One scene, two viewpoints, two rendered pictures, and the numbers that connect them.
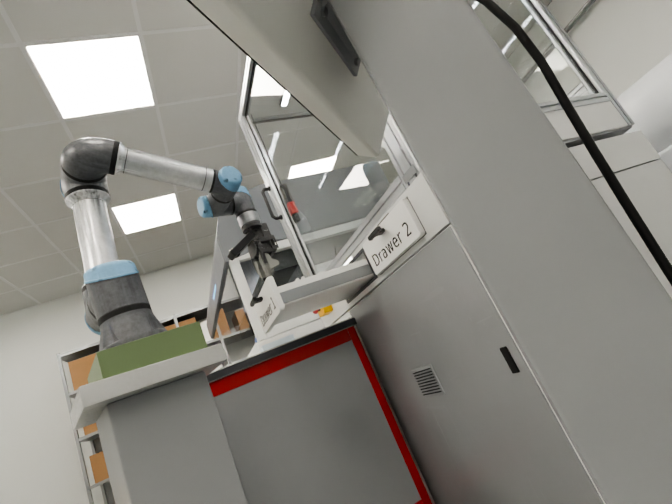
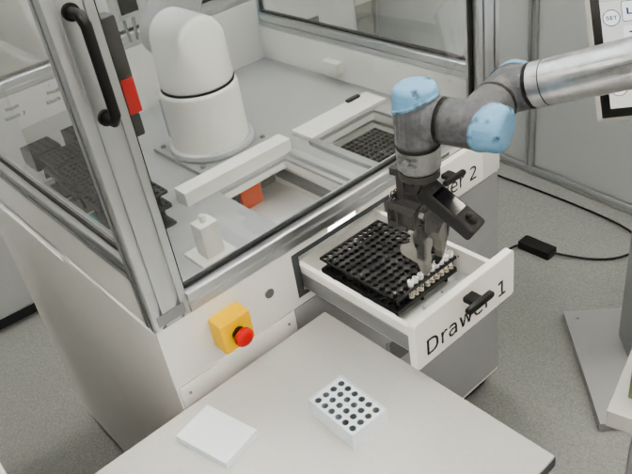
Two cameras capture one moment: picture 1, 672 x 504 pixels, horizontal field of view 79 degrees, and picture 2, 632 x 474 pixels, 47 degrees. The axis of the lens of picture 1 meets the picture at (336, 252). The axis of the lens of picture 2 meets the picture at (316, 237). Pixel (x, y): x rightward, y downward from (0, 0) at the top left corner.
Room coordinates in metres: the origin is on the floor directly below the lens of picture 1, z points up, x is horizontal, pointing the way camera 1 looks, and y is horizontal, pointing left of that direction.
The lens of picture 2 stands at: (1.70, 1.26, 1.81)
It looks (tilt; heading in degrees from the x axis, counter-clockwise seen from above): 35 degrees down; 260
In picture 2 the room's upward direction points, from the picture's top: 10 degrees counter-clockwise
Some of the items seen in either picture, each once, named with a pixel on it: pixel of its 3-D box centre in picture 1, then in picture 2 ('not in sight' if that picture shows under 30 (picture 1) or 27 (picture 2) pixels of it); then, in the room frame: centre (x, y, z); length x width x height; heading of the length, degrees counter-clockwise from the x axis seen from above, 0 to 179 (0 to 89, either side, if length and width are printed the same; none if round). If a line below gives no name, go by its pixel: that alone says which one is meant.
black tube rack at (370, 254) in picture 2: not in sight; (387, 268); (1.36, 0.09, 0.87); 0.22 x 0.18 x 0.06; 116
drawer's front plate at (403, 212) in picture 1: (390, 240); (442, 184); (1.13, -0.16, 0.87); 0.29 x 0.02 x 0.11; 26
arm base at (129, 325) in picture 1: (131, 332); not in sight; (0.91, 0.52, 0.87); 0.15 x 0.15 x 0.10
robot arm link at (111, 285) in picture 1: (115, 290); not in sight; (0.92, 0.53, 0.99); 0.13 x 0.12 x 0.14; 40
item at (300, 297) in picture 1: (326, 290); (385, 269); (1.37, 0.08, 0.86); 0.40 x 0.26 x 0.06; 116
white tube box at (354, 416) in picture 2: (277, 346); (347, 410); (1.54, 0.35, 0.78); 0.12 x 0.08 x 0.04; 115
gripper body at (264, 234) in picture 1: (259, 241); (417, 197); (1.33, 0.23, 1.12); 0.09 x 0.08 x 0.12; 125
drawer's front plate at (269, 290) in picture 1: (268, 307); (464, 307); (1.27, 0.27, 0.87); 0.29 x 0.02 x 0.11; 26
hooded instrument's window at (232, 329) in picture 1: (301, 313); not in sight; (3.10, 0.44, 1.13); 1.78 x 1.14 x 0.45; 26
